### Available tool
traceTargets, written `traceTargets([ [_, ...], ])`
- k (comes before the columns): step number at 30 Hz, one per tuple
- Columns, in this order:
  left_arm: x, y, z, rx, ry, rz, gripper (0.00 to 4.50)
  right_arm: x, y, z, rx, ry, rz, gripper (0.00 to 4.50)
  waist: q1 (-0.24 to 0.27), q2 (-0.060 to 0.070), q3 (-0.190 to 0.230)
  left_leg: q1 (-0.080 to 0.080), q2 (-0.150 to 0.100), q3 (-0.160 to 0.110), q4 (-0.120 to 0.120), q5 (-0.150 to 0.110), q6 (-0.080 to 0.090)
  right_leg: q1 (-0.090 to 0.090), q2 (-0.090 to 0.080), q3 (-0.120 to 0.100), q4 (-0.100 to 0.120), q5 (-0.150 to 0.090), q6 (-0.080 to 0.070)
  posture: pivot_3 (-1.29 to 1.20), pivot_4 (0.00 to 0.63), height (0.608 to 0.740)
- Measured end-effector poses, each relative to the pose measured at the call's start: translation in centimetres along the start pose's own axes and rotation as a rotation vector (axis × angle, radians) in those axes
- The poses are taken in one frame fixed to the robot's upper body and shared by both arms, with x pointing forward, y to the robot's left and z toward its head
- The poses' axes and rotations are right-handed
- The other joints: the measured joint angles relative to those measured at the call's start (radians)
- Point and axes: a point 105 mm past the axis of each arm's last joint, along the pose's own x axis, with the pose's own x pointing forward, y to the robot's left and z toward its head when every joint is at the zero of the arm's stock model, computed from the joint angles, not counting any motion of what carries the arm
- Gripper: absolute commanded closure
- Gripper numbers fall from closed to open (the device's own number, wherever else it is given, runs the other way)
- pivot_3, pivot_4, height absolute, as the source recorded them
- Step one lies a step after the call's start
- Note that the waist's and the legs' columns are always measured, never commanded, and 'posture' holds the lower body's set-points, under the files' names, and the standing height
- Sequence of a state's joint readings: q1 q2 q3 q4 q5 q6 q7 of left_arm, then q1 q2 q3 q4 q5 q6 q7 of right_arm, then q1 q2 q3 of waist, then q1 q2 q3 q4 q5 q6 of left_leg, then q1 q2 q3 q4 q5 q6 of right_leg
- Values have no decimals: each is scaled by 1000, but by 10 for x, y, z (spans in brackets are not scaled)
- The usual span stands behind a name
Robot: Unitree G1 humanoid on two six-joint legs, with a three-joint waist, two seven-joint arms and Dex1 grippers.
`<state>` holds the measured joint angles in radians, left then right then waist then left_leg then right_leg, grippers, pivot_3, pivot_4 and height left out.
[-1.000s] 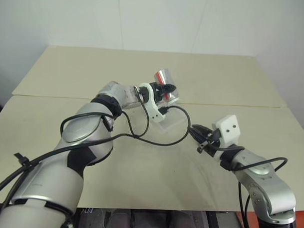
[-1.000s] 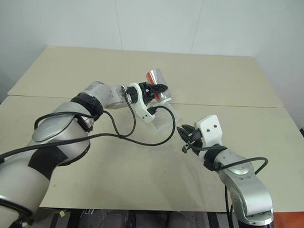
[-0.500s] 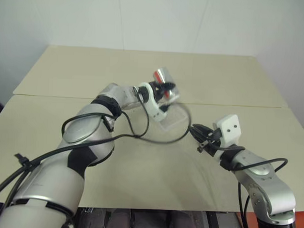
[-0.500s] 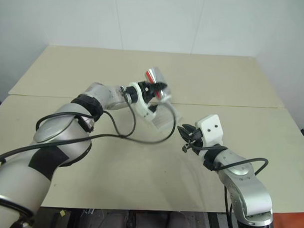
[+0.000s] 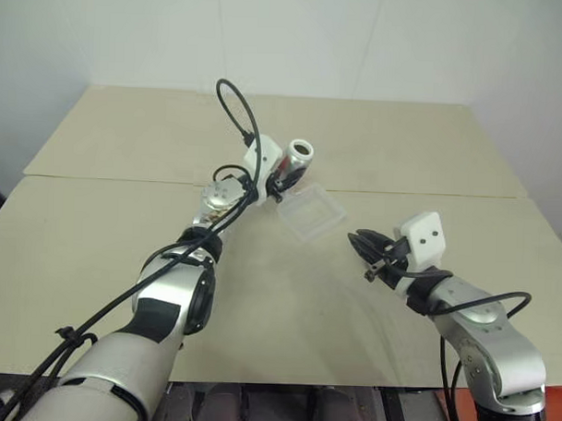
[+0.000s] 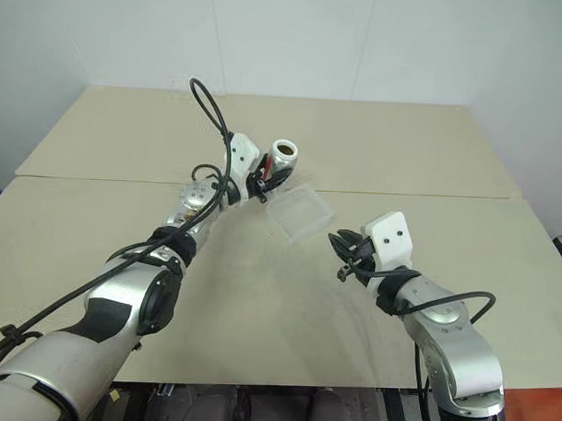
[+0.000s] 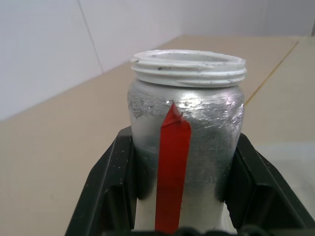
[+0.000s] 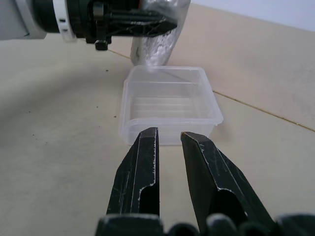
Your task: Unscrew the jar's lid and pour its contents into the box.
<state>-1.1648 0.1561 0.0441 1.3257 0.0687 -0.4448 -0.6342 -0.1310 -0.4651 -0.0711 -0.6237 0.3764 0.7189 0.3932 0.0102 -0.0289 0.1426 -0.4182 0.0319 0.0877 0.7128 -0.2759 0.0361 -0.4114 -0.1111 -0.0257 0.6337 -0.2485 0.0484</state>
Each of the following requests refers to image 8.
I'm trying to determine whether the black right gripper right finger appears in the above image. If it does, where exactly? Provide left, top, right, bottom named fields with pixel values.
left=180, top=130, right=274, bottom=232

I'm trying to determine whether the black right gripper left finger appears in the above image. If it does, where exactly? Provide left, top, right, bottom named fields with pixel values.
left=105, top=126, right=160, bottom=216

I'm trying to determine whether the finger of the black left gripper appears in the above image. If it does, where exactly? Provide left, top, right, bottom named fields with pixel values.
left=109, top=9, right=178, bottom=38

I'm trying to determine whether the clear plastic container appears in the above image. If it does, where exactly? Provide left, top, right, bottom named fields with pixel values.
left=117, top=65, right=224, bottom=148

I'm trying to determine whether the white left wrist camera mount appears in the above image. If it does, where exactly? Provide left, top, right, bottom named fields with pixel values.
left=52, top=0, right=77, bottom=43

